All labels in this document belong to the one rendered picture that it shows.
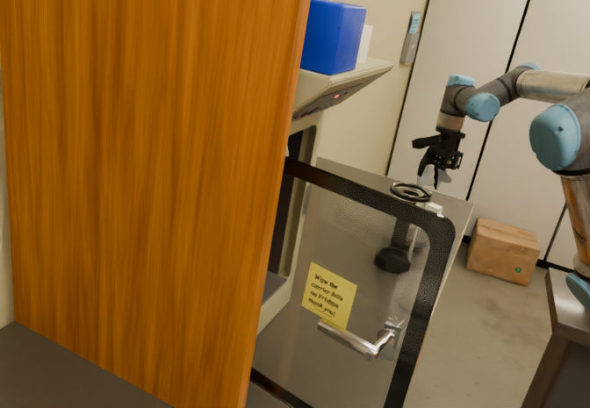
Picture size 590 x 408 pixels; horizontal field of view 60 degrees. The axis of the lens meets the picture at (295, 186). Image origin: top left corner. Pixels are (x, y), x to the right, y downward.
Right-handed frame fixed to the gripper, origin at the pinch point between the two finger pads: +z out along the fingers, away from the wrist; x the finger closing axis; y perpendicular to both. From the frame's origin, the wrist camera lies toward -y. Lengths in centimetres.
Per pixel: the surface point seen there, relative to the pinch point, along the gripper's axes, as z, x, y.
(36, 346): 15, -113, 9
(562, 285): 15.3, 18.0, 40.8
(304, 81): -41, -84, 38
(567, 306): 15, 8, 47
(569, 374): 32, 8, 54
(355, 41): -46, -75, 36
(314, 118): -29, -65, 18
